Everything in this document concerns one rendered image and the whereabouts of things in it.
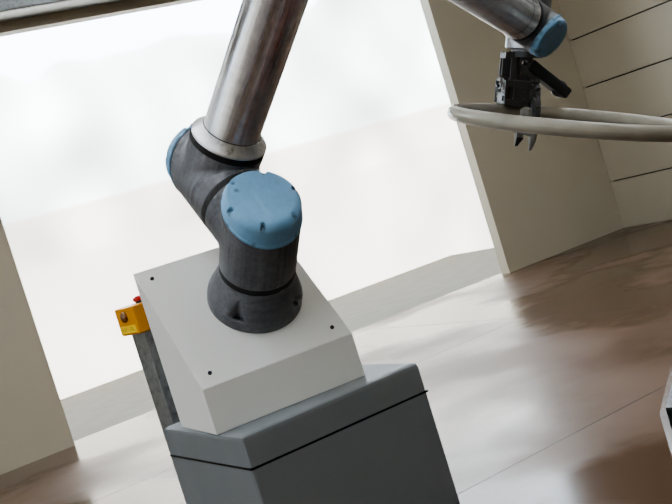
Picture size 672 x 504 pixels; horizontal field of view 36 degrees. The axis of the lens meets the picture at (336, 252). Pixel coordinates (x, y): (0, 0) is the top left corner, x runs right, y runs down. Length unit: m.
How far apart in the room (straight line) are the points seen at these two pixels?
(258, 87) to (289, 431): 0.62
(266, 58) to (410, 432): 0.75
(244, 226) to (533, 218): 8.56
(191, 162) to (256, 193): 0.16
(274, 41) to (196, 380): 0.63
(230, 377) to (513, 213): 8.35
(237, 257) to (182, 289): 0.22
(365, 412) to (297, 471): 0.18
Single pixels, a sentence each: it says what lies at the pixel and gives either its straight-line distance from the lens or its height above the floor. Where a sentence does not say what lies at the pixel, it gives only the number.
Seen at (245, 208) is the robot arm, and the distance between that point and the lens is 1.88.
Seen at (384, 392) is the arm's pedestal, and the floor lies 0.82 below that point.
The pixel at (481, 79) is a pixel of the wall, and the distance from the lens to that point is 10.25.
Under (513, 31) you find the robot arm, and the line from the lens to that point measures 2.07.
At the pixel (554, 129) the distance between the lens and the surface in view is 1.89.
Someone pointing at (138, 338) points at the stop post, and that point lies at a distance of 2.99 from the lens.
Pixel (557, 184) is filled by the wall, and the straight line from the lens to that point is 10.61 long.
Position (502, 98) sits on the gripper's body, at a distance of 2.30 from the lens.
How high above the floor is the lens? 1.21
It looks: 3 degrees down
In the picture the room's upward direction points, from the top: 17 degrees counter-clockwise
